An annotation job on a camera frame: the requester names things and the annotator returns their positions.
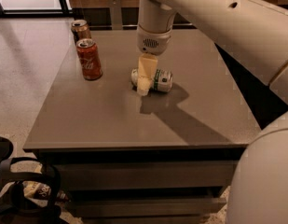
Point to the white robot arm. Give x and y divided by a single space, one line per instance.
254 33

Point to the black bag with straps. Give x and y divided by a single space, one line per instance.
14 207

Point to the left metal bracket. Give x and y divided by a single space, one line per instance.
115 14

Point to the red coca-cola can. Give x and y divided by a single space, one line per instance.
88 55

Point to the brown soda can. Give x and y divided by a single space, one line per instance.
80 30

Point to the grey drawer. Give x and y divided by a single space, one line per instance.
147 175
145 208

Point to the upper grey drawer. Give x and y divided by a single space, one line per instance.
147 175

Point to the lower grey drawer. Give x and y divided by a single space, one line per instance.
145 208

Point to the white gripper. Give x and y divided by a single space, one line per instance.
153 43

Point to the white green 7up can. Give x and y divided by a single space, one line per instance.
162 80

